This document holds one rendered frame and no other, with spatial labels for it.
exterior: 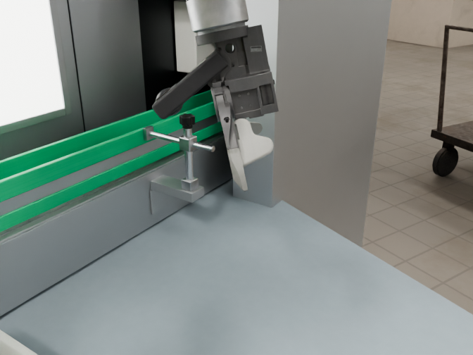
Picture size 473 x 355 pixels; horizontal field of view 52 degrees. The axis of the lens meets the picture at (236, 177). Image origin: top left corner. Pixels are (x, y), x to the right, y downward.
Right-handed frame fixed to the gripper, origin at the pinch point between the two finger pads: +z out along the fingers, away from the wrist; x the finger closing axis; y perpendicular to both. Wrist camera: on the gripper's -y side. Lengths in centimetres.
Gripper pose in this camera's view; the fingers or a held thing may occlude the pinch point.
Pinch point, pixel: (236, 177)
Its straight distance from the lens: 69.6
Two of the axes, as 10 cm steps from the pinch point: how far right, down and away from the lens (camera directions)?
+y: 9.8, -2.1, 0.1
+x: -0.7, -2.8, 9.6
